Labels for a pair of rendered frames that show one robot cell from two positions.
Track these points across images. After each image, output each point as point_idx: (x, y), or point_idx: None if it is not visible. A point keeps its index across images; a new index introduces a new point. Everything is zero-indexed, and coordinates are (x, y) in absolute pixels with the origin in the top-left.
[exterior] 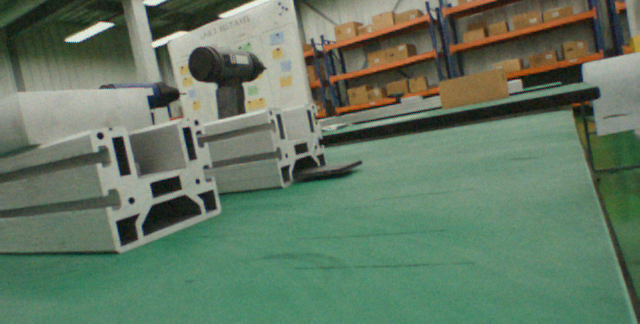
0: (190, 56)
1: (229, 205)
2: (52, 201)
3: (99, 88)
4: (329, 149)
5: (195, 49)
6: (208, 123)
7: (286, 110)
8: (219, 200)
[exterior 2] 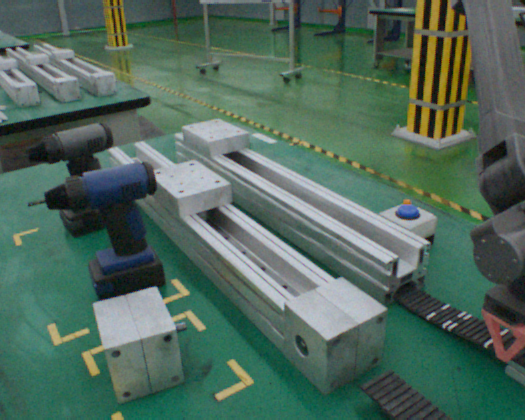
0: (110, 129)
1: None
2: None
3: (151, 165)
4: None
5: (105, 124)
6: (154, 150)
7: (121, 150)
8: (177, 159)
